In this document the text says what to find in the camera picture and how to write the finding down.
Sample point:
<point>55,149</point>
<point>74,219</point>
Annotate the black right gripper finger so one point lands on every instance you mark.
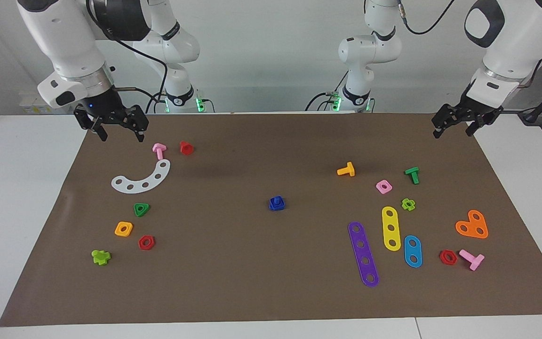
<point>101,133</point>
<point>139,135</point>

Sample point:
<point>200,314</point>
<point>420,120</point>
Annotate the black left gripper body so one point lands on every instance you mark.
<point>475,109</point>

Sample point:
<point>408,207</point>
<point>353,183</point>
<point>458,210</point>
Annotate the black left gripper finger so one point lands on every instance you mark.
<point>437,131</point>
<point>472,129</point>

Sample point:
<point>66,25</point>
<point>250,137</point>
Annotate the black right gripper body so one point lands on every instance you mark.
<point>106,110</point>

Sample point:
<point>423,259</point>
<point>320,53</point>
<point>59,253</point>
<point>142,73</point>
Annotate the blue square plastic nut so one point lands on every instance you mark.
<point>272,206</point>

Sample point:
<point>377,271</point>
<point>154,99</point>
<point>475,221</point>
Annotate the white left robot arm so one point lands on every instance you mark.
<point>506,52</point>

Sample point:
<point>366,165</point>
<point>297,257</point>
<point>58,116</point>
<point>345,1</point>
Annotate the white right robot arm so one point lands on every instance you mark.
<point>64,42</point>

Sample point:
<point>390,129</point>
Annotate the pink plastic screw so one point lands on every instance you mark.
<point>475,260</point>
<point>159,151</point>

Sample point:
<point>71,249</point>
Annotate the white curved perforated strip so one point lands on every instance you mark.
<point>152,181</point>

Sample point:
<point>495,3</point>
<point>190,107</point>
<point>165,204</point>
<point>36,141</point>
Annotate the red plastic screw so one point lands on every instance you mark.
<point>186,149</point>

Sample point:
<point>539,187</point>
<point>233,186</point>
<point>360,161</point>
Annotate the dark green plastic screw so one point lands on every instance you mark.
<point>412,173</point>

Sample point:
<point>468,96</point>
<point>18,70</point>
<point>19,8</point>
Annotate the green triangular plastic nut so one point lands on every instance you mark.
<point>137,212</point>

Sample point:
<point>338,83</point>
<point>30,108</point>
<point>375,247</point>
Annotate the lime green cross nut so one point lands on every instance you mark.
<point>100,258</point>
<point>412,205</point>

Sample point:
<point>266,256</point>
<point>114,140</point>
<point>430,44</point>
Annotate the pink square plastic nut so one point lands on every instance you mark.
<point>378,184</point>

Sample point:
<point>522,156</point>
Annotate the orange plastic screw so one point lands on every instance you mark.
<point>348,169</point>

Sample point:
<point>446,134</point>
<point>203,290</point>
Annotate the orange heart-shaped plate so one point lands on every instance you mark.
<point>472,226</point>

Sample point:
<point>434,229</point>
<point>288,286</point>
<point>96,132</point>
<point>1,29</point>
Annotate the orange square plastic nut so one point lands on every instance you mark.
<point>118,231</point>

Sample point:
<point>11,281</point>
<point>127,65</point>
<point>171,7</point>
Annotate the yellow three-hole strip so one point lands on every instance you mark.
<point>391,220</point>

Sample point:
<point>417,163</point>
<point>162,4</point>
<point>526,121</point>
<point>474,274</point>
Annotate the red hexagonal plastic nut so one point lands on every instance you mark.
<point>151,245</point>
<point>442,260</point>

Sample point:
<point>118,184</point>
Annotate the blue two-hole strip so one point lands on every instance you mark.
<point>412,251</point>

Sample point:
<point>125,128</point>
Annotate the lime green cross nut left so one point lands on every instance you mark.
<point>100,258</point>

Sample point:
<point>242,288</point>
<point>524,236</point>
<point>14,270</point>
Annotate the purple four-hole strip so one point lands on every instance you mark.
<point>362,253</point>

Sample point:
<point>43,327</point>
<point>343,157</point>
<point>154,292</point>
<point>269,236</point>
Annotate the brown table mat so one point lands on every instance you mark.
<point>252,263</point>

